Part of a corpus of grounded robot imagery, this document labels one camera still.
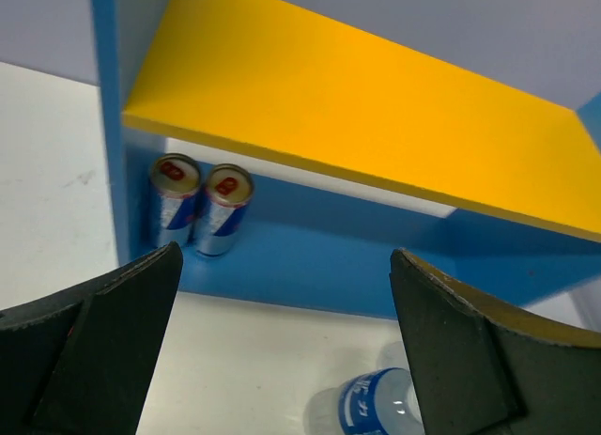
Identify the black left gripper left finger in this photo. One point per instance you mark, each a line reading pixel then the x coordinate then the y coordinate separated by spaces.
pixel 80 361

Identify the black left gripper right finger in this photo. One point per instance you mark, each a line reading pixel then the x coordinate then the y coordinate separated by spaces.
pixel 483 366

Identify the Pocari Sweat bottle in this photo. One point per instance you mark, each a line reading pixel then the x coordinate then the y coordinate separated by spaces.
pixel 383 401

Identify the blue and yellow shelf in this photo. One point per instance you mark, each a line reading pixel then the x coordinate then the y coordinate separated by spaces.
pixel 466 131

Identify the left Red Bull can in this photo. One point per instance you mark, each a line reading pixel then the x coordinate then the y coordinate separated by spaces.
pixel 174 186

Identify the red bull can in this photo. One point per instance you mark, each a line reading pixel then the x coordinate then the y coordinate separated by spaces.
pixel 227 194
pixel 174 186

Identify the right Red Bull can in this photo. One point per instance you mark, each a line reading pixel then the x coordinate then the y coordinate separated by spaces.
pixel 227 194

